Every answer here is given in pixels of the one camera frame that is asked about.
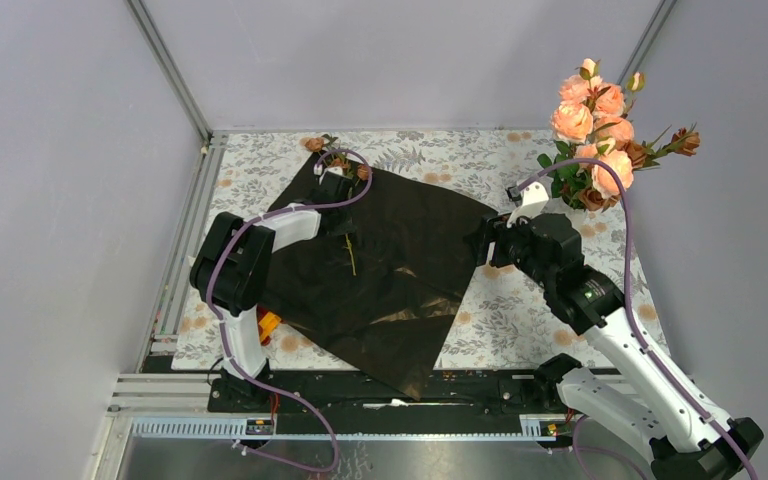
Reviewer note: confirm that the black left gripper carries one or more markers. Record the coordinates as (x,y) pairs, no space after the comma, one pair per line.
(346,227)

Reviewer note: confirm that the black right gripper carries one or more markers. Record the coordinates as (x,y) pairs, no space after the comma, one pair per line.
(498,232)

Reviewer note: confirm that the peach rose spray stem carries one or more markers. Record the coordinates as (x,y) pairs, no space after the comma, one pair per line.
(609,169)

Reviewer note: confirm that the black wrapping paper sheet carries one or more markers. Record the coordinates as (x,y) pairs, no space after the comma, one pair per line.
(414,266)

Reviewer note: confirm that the brown rose spray stem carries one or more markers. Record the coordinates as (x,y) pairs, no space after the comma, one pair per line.
(649,159)

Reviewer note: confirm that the large peach rose stem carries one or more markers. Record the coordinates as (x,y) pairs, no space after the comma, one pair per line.
(592,122)

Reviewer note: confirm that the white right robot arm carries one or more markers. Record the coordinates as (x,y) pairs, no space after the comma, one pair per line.
(672,424)

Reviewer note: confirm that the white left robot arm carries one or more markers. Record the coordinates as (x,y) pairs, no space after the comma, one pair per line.
(230,273)

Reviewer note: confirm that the orange toy block cart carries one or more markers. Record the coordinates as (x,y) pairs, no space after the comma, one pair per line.
(267,323)

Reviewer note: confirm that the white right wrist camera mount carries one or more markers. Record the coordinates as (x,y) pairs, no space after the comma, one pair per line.
(529,199)

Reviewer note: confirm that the aluminium frame rail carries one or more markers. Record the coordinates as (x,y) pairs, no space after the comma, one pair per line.
(163,56)

